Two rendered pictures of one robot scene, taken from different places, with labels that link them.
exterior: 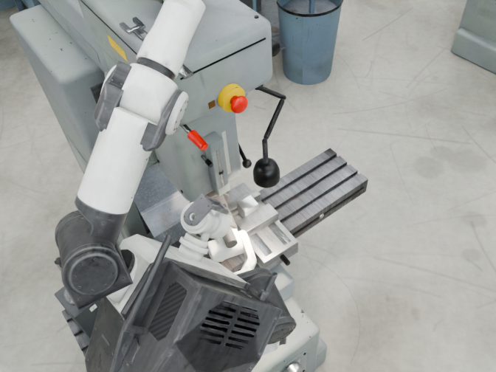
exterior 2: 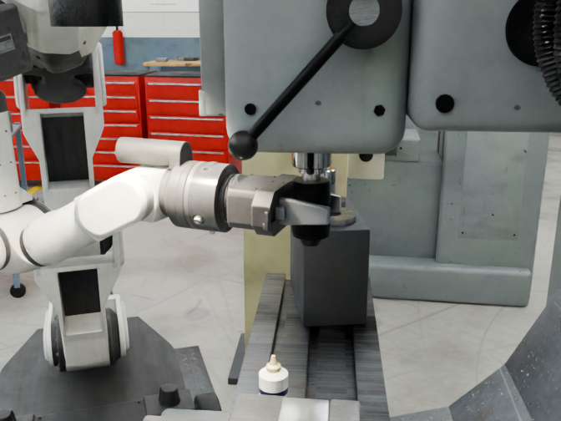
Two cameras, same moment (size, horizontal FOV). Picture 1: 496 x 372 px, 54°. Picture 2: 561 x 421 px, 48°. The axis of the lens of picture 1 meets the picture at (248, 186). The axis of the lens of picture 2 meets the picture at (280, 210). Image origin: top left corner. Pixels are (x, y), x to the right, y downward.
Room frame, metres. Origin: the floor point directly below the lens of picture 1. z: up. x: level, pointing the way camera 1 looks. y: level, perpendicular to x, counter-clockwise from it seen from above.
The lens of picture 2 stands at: (1.43, -0.49, 1.45)
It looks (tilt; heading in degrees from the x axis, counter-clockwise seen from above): 17 degrees down; 126
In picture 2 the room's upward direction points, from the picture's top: straight up
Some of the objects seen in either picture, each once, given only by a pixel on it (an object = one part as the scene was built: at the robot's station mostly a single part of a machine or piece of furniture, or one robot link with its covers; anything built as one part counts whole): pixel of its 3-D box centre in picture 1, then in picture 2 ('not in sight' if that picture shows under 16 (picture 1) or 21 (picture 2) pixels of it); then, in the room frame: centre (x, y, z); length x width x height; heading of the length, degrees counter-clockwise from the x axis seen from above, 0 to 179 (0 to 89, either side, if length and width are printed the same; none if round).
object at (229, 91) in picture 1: (231, 97); not in sight; (0.83, 0.02, 1.76); 0.06 x 0.02 x 0.06; 122
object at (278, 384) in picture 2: not in sight; (273, 390); (0.97, 0.13, 0.96); 0.04 x 0.04 x 0.11
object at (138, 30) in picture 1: (156, 46); not in sight; (0.84, 0.15, 1.89); 0.24 x 0.04 x 0.01; 32
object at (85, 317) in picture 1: (101, 294); (325, 254); (0.81, 0.52, 1.00); 0.22 x 0.12 x 0.20; 132
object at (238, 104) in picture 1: (238, 102); not in sight; (0.81, 0.00, 1.76); 0.04 x 0.03 x 0.04; 122
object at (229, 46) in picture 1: (170, 29); not in sight; (1.04, 0.14, 1.81); 0.47 x 0.26 x 0.16; 32
